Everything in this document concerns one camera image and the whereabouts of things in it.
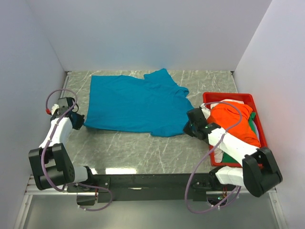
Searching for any teal t shirt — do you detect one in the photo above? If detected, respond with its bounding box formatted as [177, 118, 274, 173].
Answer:
[84, 69, 193, 137]

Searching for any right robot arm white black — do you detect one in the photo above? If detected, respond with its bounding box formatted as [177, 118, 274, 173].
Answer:
[183, 108, 283, 197]

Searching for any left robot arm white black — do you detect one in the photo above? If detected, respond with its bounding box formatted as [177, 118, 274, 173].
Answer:
[29, 97, 95, 192]

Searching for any orange t shirt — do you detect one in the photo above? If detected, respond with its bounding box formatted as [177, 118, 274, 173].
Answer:
[207, 101, 261, 147]

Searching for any red plastic bin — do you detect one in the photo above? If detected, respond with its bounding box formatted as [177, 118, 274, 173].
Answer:
[202, 92, 267, 167]

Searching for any white t shirt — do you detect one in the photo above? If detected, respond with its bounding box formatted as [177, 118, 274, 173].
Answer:
[214, 99, 244, 163]

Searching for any green t shirt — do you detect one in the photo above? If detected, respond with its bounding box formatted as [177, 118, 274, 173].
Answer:
[222, 112, 256, 163]

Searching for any lavender t shirt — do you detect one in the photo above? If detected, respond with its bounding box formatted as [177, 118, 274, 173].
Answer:
[251, 121, 259, 139]

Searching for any black base bar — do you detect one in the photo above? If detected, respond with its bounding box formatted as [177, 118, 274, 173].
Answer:
[67, 173, 234, 203]

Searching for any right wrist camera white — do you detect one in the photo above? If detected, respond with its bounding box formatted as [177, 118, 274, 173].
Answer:
[200, 103, 211, 119]

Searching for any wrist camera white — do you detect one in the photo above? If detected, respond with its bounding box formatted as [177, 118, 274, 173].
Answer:
[200, 103, 211, 119]
[46, 104, 59, 115]

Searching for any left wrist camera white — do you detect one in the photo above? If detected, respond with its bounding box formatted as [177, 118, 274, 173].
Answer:
[46, 104, 59, 115]

